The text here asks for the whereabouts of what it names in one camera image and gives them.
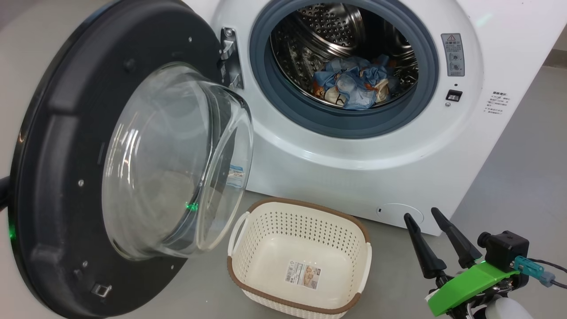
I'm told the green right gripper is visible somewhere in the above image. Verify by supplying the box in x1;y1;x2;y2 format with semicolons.
404;207;530;319

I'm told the black round glass washer door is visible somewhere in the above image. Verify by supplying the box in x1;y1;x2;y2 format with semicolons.
8;0;254;319

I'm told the light blue bear print garment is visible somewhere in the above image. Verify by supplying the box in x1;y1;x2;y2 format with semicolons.
312;54;397;89

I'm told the white front-load washing machine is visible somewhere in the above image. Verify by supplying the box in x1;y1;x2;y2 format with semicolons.
177;0;567;236

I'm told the grey rubber door gasket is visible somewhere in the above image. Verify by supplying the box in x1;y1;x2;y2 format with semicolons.
249;0;440;139

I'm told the steel washing machine drum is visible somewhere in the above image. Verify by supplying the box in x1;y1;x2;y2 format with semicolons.
270;2;419;109

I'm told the metal door hinge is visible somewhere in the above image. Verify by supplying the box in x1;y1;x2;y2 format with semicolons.
219;27;244;89

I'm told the round white filter cover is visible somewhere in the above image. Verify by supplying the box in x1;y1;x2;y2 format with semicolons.
377;203;424;224

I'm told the cream basket with brown rim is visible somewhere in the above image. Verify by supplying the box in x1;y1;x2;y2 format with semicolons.
227;198;373;319

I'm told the paper basket label sticker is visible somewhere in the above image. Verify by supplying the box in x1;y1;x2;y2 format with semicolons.
285;260;322;290

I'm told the grey warning sticker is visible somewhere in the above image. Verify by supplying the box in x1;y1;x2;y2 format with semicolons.
441;33;466;77

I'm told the blue energy label sticker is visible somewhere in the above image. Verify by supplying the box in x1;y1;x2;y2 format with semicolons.
228;165;245;187

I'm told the teal plug right camera cable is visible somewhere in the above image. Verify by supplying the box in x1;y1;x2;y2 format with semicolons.
514;256;567;289

